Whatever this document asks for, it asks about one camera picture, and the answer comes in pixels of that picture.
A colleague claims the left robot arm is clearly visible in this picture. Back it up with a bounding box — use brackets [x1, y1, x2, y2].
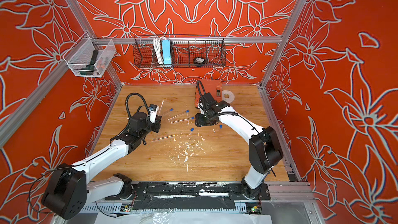
[28, 92, 162, 220]

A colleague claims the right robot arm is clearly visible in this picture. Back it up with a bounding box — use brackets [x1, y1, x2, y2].
[195, 80, 284, 200]

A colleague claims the white tape roll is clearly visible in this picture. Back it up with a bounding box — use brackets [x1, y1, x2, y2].
[222, 90, 235, 103]

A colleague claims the orange tool case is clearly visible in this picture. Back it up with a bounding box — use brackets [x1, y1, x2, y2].
[194, 79, 222, 109]

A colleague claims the small black device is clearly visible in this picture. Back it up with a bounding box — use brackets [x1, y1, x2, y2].
[193, 57, 206, 66]

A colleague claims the light blue box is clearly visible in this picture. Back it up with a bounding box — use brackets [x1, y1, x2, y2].
[162, 39, 172, 66]

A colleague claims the dark green tool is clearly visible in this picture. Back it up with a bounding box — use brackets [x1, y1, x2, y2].
[79, 49, 98, 76]

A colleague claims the clear acrylic box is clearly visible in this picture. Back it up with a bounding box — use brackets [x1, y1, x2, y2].
[62, 33, 116, 78]

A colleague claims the black wire basket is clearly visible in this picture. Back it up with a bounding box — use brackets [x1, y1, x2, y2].
[133, 34, 227, 68]

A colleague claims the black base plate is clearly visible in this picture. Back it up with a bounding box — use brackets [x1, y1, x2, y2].
[104, 181, 271, 213]

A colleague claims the white cable bundle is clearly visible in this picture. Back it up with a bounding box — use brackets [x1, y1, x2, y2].
[153, 37, 164, 66]

